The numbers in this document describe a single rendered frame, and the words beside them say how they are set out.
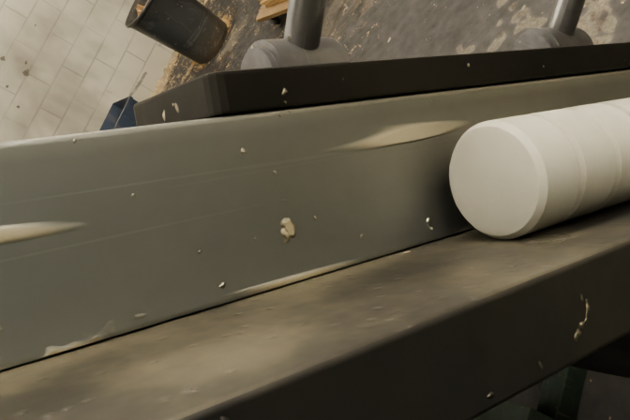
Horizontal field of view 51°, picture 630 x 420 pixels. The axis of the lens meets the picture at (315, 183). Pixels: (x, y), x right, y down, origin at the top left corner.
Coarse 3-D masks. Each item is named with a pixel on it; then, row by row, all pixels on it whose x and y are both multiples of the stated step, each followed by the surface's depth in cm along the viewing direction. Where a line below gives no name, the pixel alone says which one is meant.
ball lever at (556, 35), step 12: (564, 0) 24; (576, 0) 24; (552, 12) 25; (564, 12) 24; (576, 12) 24; (552, 24) 25; (564, 24) 24; (576, 24) 24; (528, 36) 25; (540, 36) 24; (552, 36) 24; (564, 36) 24; (576, 36) 25; (588, 36) 25; (516, 48) 25; (528, 48) 25
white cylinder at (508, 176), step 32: (480, 128) 16; (512, 128) 16; (544, 128) 16; (576, 128) 16; (608, 128) 17; (480, 160) 16; (512, 160) 16; (544, 160) 15; (576, 160) 16; (608, 160) 17; (480, 192) 16; (512, 192) 16; (544, 192) 15; (576, 192) 16; (608, 192) 17; (480, 224) 17; (512, 224) 16; (544, 224) 16
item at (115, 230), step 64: (128, 128) 13; (192, 128) 14; (256, 128) 15; (320, 128) 16; (384, 128) 17; (448, 128) 18; (0, 192) 12; (64, 192) 12; (128, 192) 13; (192, 192) 14; (256, 192) 15; (320, 192) 16; (384, 192) 17; (448, 192) 18; (0, 256) 12; (64, 256) 12; (128, 256) 13; (192, 256) 14; (256, 256) 15; (320, 256) 16; (0, 320) 12; (64, 320) 12; (128, 320) 13
